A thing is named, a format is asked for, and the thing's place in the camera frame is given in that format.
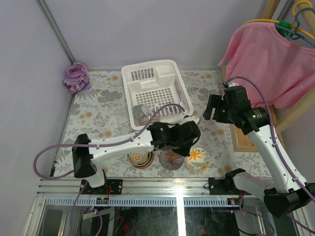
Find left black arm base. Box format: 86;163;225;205
80;173;123;196

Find floral table mat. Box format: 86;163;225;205
63;70;270;178

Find pink t-shirt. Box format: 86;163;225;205
219;22;315;109

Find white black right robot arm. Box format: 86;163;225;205
203;86;315;217

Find aluminium rail frame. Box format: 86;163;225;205
22;176;315;236

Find crumpled purple cloth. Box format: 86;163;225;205
63;62;91;94

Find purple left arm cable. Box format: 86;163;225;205
33;103;188;236

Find scalloped green orange bowl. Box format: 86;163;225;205
127;152;149;166

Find wooden clothes rack frame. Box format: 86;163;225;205
221;0;315;153

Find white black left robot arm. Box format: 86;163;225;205
72;113;201;194

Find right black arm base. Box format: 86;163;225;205
204;168;254;198

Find yellow flower ceramic bowl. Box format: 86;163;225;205
184;147;210;173

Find red patterned ceramic bowl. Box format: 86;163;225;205
159;150;184;171

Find green clothes hanger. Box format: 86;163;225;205
275;7;315;48

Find tan patterned ceramic bowl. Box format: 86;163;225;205
138;115;160;125

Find tan bowl under scalloped bowl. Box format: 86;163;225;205
127;151;154;169

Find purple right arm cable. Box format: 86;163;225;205
222;76;315;234

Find yellow clothes hanger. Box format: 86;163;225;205
243;0;315;39

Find white plastic dish rack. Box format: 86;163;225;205
121;59;193;130

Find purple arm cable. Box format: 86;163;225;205
222;76;315;234
33;103;188;236

